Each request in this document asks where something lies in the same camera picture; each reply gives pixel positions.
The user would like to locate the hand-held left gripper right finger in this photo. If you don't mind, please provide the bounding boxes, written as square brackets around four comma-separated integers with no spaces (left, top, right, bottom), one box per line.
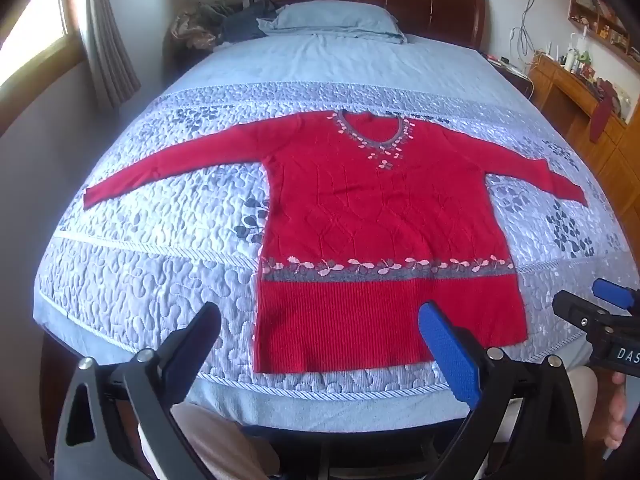
[418,301,587,480]

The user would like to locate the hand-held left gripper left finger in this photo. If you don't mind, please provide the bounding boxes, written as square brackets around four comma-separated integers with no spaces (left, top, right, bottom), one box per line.
[52,301,223,480]

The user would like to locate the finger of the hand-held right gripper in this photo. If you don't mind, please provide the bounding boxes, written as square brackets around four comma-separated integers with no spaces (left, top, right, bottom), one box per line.
[591,278,640,312]
[552,289,608,335]

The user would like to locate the red knitted sweater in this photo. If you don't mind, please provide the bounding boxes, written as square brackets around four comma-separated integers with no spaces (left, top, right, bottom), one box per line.
[82,109,590,375]

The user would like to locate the pile of dark clothes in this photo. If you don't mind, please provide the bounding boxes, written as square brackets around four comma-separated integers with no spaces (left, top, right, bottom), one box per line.
[170,0,278,51]

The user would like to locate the person's right hand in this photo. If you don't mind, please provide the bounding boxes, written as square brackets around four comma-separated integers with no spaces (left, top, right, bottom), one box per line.
[602,372,629,451]

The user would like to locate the light blue quilted bedspread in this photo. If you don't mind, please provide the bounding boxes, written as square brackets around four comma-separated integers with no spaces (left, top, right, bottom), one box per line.
[32,32,640,433]

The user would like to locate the person's leg in beige pants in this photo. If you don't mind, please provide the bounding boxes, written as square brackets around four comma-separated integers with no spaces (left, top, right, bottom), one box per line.
[137,401,282,479]

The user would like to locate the dark red hanging cloth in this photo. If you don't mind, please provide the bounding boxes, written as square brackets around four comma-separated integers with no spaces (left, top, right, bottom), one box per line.
[588,80,619,143]

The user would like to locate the wooden desk cabinet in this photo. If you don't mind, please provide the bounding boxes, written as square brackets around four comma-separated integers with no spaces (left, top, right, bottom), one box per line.
[527,52,640,211]

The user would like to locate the group of bottles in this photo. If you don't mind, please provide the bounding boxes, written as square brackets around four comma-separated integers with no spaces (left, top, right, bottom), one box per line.
[547,32,598,78]

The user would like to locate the grey curtain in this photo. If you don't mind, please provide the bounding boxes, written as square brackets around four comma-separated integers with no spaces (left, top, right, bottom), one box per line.
[70,0,142,110]

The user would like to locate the dark wooden bed headboard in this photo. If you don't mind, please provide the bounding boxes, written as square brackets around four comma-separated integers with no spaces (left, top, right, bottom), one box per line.
[241,0,487,53]

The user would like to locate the light blue pillow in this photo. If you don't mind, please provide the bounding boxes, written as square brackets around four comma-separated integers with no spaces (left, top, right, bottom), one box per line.
[256,1,407,45]

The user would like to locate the window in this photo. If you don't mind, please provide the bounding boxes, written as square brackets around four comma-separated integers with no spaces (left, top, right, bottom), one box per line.
[0,0,83,88]

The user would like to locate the wooden wall shelf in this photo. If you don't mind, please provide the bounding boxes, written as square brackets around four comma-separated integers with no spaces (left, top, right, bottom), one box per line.
[567,0,640,63]

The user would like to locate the hanging white cables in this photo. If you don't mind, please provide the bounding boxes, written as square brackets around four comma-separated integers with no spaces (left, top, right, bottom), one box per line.
[509,0,543,68]

